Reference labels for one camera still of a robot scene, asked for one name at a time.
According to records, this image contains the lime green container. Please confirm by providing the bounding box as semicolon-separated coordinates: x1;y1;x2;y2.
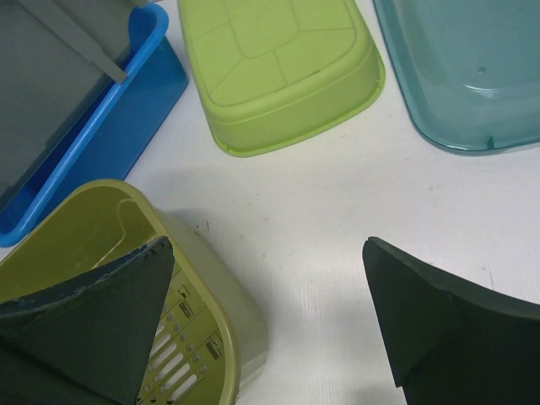
178;1;385;157

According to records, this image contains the blue plastic tray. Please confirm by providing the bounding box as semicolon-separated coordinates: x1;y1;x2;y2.
1;3;188;247

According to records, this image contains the teal transparent container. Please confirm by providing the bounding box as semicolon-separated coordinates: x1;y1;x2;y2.
374;1;539;154

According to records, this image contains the large grey crate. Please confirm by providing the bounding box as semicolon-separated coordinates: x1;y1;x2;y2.
1;1;146;206

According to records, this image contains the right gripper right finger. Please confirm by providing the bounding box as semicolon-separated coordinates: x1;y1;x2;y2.
362;237;539;404

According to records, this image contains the olive green slotted basket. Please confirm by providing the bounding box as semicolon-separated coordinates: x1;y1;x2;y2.
1;180;268;404

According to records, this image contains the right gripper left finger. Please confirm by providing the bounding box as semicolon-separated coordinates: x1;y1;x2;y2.
1;236;174;404

